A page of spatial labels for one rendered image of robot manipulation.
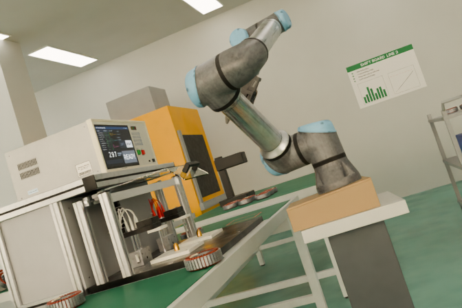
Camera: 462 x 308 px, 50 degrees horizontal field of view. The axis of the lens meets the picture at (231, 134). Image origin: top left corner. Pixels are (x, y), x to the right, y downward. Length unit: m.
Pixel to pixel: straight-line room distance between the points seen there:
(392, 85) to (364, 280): 5.49
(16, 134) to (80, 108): 2.48
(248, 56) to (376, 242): 0.69
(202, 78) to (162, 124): 4.16
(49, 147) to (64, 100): 6.54
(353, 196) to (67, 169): 1.00
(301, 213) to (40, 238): 0.88
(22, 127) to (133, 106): 1.25
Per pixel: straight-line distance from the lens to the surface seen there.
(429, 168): 7.00
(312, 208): 1.53
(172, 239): 2.07
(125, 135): 1.99
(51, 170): 1.91
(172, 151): 5.51
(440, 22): 7.15
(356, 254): 1.61
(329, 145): 1.62
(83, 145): 1.83
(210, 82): 1.40
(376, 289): 1.64
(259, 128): 1.56
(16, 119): 5.94
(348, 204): 1.54
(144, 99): 5.94
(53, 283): 1.81
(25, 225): 1.83
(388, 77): 6.99
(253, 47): 1.41
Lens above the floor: 0.97
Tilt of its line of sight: 5 degrees up
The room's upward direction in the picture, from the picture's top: 18 degrees counter-clockwise
